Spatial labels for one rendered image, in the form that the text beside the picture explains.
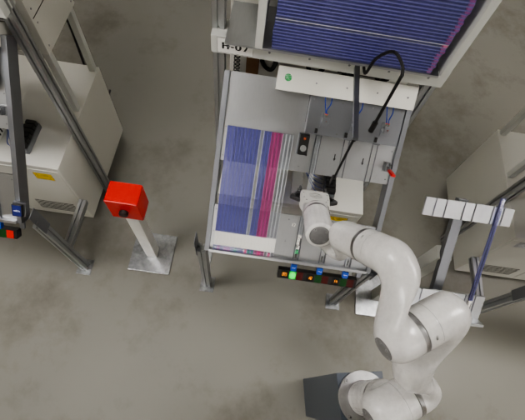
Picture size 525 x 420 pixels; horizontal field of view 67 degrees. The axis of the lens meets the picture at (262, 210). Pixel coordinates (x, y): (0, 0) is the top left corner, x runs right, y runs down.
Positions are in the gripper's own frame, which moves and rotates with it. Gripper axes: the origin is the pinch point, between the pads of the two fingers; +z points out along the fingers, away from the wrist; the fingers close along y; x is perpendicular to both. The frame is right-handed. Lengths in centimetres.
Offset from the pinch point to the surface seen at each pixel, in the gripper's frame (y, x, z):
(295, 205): 0.6, 24.0, 35.7
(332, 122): -3.3, -24.1, 9.2
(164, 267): 66, 85, 55
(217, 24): 40, -50, 5
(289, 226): 4.7, 20.0, 7.6
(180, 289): 55, 93, 46
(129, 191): 73, 19, 15
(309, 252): -5.4, 29.9, 5.9
